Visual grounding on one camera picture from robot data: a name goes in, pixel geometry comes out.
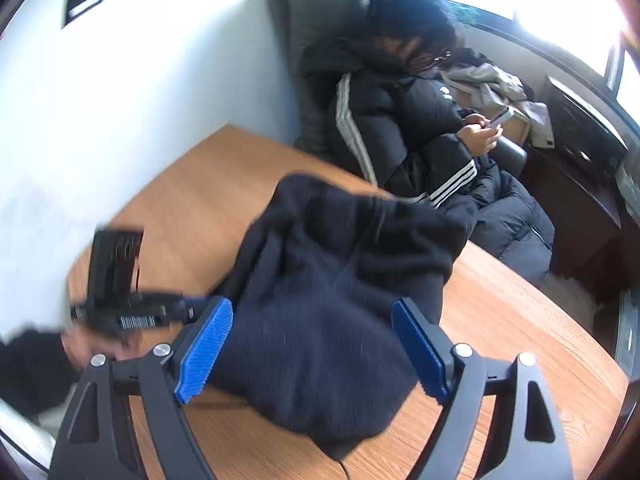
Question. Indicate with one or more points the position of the cardboard box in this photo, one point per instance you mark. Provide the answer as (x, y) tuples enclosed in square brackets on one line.
[(517, 130)]

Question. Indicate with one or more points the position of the grey plastic-wrapped object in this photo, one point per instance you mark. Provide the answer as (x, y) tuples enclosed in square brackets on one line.
[(629, 180)]

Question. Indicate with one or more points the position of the smartphone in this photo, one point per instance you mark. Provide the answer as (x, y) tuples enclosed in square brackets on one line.
[(501, 117)]

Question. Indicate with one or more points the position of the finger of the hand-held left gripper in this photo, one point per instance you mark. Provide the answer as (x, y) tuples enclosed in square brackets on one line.
[(182, 310)]

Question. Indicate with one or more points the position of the black box-shaped appliance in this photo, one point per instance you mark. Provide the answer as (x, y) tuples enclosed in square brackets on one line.
[(580, 125)]

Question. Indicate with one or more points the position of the dark padded office chair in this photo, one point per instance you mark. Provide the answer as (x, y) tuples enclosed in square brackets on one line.
[(305, 20)]

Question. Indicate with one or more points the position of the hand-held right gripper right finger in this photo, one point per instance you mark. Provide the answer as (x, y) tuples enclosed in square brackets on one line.
[(417, 347)]

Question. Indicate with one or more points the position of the person's left forearm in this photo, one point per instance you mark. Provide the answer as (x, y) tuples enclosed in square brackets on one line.
[(30, 370)]

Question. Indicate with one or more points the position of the pale crumpled cloth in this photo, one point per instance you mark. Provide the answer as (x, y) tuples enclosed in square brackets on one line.
[(480, 80)]

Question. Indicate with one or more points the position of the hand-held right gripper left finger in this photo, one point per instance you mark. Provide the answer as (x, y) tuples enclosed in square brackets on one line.
[(205, 350)]

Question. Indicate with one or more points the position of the person's left hand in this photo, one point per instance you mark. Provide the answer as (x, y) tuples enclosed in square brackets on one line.
[(102, 350)]

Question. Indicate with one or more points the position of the dark brown side desk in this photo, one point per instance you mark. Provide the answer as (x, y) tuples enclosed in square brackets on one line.
[(565, 210)]

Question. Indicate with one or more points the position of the black fleece garment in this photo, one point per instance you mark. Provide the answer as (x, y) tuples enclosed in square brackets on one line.
[(325, 310)]

